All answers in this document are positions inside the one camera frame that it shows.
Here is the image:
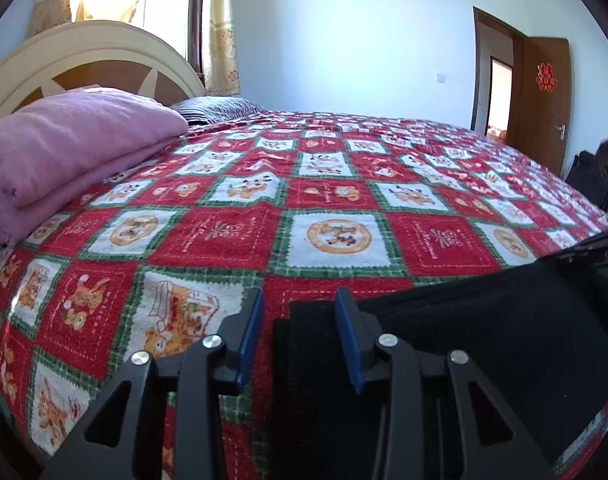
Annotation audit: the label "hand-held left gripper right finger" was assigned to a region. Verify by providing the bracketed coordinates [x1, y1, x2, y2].
[334, 287, 557, 480]

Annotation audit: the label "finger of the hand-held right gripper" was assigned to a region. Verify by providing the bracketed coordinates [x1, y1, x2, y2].
[554, 229, 608, 281]

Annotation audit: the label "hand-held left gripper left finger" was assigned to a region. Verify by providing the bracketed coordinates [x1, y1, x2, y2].
[41, 287, 265, 480]

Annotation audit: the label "black pants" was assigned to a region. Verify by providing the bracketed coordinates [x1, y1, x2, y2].
[273, 255, 608, 480]

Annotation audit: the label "black suitcase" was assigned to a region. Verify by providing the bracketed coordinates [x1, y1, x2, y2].
[566, 134, 608, 214]

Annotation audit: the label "red checkered printed blanket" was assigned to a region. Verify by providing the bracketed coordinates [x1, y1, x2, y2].
[0, 107, 608, 480]

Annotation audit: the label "brown wooden door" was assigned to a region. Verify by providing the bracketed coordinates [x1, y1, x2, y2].
[506, 35, 571, 179]

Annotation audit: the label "red paper door decoration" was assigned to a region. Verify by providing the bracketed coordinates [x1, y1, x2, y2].
[535, 62, 557, 92]

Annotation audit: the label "striped grey pillow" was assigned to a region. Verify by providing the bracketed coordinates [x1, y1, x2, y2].
[171, 95, 265, 126]

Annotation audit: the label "folded pink blanket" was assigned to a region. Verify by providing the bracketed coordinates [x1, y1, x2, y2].
[0, 86, 189, 247]

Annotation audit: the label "cream wooden headboard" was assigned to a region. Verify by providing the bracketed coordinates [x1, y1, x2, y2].
[0, 19, 207, 126]

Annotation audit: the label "brown door frame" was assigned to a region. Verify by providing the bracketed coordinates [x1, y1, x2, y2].
[471, 5, 527, 136]

